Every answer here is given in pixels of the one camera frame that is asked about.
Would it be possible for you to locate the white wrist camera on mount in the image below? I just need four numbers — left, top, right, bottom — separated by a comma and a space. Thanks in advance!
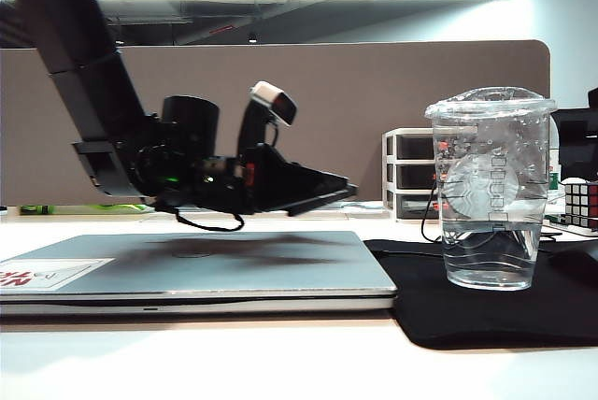
235, 80, 299, 159

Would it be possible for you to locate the Rubik's cube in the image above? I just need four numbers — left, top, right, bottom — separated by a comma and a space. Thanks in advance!
562, 177, 598, 232

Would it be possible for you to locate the brown desk partition panel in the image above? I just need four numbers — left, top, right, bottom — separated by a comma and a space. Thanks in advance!
0, 38, 551, 207

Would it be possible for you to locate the flat green object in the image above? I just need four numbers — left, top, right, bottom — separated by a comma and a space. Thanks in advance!
95, 203, 155, 214

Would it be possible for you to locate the white three-drawer organizer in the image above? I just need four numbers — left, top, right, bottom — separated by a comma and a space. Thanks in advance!
381, 126, 478, 223

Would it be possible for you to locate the clear plastic coffee cup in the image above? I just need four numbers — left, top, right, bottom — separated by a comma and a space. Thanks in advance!
423, 86, 559, 293

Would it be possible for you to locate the thin black cable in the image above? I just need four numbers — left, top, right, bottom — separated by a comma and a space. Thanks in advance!
420, 174, 562, 257

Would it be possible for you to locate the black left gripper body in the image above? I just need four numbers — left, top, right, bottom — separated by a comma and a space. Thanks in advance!
185, 149, 258, 214

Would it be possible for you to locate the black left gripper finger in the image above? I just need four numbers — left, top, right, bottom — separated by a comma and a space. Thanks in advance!
255, 142, 351, 214
286, 186, 360, 218

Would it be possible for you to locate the white bottle green label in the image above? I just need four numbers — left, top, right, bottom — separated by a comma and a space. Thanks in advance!
547, 114, 562, 196

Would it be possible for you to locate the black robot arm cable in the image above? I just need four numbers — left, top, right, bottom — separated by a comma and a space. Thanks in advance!
153, 198, 246, 233

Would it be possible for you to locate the silver Dell laptop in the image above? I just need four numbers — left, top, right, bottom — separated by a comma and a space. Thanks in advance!
0, 230, 398, 318

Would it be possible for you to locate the black mouse pad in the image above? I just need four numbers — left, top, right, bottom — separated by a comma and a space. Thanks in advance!
362, 236, 598, 351

